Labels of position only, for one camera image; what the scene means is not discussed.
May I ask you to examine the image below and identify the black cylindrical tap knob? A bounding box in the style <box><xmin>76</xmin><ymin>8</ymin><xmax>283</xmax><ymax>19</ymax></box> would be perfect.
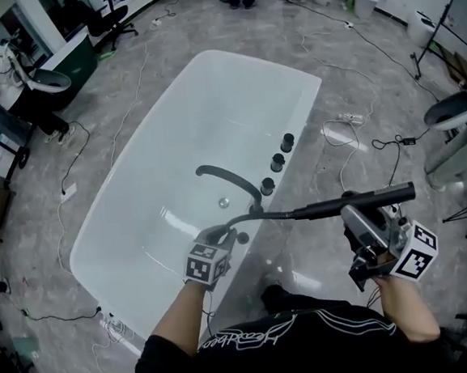
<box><xmin>258</xmin><ymin>176</ymin><xmax>277</xmax><ymax>198</ymax></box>
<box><xmin>278</xmin><ymin>133</ymin><xmax>298</xmax><ymax>155</ymax></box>
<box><xmin>268</xmin><ymin>151</ymin><xmax>287</xmax><ymax>174</ymax></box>

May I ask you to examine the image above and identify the white cable bundle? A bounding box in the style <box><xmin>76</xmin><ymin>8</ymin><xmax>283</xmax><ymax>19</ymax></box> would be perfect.
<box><xmin>87</xmin><ymin>310</ymin><xmax>142</xmax><ymax>373</ymax></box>

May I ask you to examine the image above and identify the person's right forearm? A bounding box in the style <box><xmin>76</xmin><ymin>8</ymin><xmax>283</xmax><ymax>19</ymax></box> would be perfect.
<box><xmin>372</xmin><ymin>268</ymin><xmax>443</xmax><ymax>349</ymax></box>

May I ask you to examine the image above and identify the grey basin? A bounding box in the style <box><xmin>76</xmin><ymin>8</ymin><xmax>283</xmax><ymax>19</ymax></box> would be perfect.
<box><xmin>421</xmin><ymin>90</ymin><xmax>467</xmax><ymax>134</ymax></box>

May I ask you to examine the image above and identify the long white cable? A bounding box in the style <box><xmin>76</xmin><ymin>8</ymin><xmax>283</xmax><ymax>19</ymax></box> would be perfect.
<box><xmin>38</xmin><ymin>38</ymin><xmax>172</xmax><ymax>276</ymax></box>

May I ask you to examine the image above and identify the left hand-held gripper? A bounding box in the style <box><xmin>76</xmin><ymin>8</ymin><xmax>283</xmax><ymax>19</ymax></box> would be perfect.
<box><xmin>179</xmin><ymin>223</ymin><xmax>244</xmax><ymax>295</ymax></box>

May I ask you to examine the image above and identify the black floor cable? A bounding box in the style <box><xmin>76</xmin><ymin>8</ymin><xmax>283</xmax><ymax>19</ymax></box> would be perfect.
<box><xmin>3</xmin><ymin>269</ymin><xmax>104</xmax><ymax>327</ymax></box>

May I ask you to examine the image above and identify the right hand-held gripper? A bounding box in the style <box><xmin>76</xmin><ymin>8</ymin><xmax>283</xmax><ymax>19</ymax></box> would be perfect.
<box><xmin>338</xmin><ymin>182</ymin><xmax>444</xmax><ymax>295</ymax></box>

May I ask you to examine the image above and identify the black adapter cable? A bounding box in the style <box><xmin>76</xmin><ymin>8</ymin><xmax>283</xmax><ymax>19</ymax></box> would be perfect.
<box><xmin>369</xmin><ymin>126</ymin><xmax>438</xmax><ymax>189</ymax></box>

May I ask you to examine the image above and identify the black shower head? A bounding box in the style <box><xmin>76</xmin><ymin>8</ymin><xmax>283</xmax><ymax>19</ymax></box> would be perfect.
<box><xmin>290</xmin><ymin>180</ymin><xmax>418</xmax><ymax>223</ymax></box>

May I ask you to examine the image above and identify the board on black stand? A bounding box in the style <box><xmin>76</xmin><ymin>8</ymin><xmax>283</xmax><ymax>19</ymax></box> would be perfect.
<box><xmin>405</xmin><ymin>0</ymin><xmax>467</xmax><ymax>83</ymax></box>

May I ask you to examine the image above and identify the person's black printed shirt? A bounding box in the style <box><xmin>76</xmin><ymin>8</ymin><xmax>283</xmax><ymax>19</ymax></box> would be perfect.
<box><xmin>113</xmin><ymin>283</ymin><xmax>462</xmax><ymax>373</ymax></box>

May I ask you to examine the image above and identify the black shower hose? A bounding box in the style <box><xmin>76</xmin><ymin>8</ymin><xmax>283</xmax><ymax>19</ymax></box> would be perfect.
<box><xmin>206</xmin><ymin>208</ymin><xmax>300</xmax><ymax>242</ymax></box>

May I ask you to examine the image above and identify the black office chair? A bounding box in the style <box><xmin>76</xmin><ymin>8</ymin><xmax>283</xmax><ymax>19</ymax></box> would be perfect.
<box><xmin>82</xmin><ymin>0</ymin><xmax>142</xmax><ymax>54</ymax></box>

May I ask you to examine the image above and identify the white bathtub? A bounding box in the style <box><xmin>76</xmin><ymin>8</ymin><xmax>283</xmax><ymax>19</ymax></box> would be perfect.
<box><xmin>51</xmin><ymin>40</ymin><xmax>345</xmax><ymax>347</ymax></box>

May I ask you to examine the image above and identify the person's left forearm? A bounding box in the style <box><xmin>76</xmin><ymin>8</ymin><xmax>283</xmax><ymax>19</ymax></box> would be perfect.
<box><xmin>146</xmin><ymin>278</ymin><xmax>217</xmax><ymax>361</ymax></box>

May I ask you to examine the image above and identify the dark green bathtub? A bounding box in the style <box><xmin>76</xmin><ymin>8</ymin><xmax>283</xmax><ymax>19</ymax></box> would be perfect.
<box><xmin>32</xmin><ymin>31</ymin><xmax>103</xmax><ymax>114</ymax></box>

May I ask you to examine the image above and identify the black curved faucet spout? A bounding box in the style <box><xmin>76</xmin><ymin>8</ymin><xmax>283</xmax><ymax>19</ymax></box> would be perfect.
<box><xmin>194</xmin><ymin>159</ymin><xmax>266</xmax><ymax>218</ymax></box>

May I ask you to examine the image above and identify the person's leg and shoe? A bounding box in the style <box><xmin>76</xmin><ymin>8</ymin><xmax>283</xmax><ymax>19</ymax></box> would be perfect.
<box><xmin>258</xmin><ymin>271</ymin><xmax>306</xmax><ymax>317</ymax></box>

